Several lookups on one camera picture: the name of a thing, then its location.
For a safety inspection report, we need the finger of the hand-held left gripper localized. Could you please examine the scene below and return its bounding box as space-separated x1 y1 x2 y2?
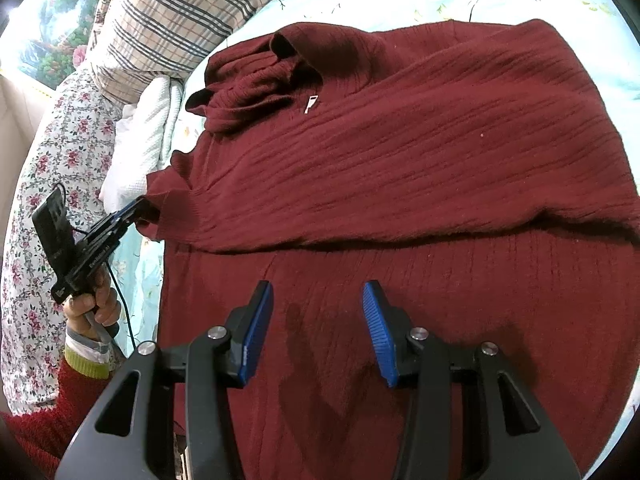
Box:
102 212 160 248
87 197 151 235

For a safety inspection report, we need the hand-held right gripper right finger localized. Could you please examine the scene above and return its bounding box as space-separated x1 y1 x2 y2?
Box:
362 280 583 480

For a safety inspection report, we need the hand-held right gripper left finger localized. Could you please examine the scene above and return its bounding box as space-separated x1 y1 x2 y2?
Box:
55 280 275 480

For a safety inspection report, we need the person's left hand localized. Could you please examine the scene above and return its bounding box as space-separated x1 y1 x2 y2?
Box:
62 264 123 332

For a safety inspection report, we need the dark red knit sweater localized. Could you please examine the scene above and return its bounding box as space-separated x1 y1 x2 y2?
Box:
159 19 640 480

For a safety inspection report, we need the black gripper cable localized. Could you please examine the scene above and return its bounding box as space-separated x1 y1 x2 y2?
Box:
106 260 139 348

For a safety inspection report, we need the white folded towel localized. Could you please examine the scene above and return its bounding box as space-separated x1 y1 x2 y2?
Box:
99 77 187 212

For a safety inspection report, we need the plaid checked pillow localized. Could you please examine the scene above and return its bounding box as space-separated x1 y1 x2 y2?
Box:
87 0 341 107

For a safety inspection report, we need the landscape wall painting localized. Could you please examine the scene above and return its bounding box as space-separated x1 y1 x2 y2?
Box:
0 0 127 96

